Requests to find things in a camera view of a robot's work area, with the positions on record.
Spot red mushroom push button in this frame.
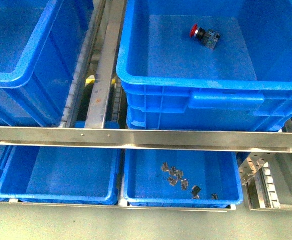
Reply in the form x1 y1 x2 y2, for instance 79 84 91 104
189 24 221 50

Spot lower blue bin with clips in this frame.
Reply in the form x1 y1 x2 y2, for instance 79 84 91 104
123 150 243 209

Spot small metal clips pile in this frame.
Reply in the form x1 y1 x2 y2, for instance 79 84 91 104
160 161 219 201

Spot lower blue bin middle-right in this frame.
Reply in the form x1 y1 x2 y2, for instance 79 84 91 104
0 146 121 205

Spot blue right ribbed bin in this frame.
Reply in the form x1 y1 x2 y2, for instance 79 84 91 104
116 0 292 132

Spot white roller track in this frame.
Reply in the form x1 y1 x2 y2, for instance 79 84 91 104
58 0 107 128

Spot empty blue middle bin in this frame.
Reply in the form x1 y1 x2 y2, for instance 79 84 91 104
0 0 94 127

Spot steel centre divider rail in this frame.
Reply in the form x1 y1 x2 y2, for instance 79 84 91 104
85 0 126 130

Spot lower steel front rail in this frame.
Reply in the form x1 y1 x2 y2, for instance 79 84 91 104
0 201 236 213

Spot steel shelf front rail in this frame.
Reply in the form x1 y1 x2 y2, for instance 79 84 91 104
0 126 292 153

